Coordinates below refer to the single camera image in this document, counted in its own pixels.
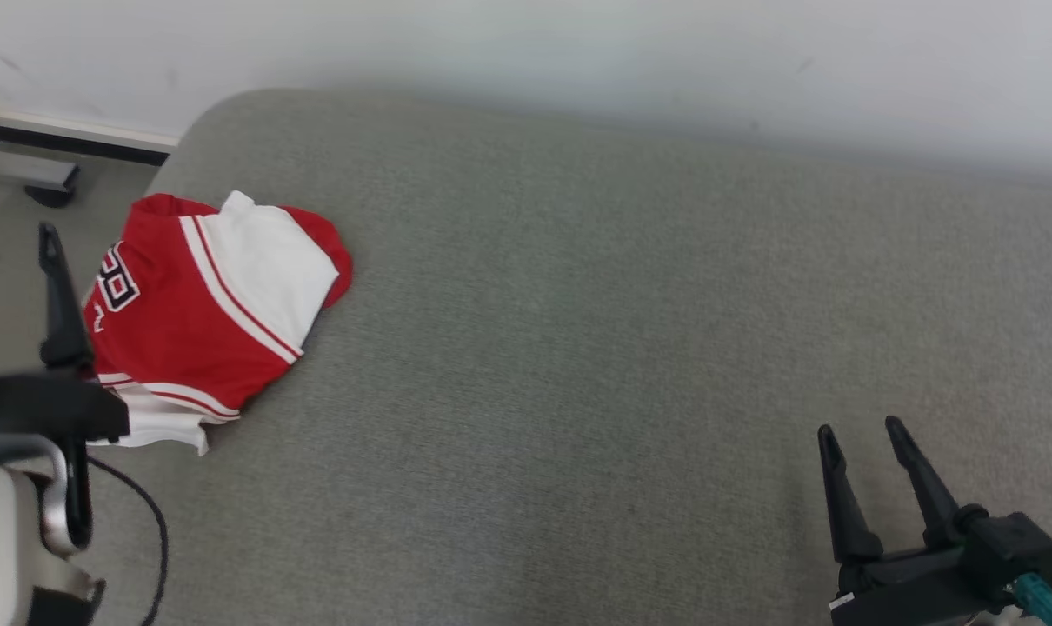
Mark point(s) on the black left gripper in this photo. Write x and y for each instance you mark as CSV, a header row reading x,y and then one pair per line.
x,y
39,404

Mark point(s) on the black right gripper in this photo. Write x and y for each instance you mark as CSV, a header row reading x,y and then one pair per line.
x,y
969,574

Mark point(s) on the red white basketball jersey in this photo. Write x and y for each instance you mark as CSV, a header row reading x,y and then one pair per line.
x,y
187,322

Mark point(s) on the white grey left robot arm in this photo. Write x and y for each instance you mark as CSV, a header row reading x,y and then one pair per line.
x,y
4,539

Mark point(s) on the grey furniture leg black foot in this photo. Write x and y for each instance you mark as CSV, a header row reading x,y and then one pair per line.
x,y
43,178

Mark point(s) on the white black baseboard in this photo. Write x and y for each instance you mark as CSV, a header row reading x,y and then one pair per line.
x,y
74,139

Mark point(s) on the grey fabric sofa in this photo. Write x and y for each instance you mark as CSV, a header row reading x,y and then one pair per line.
x,y
622,348

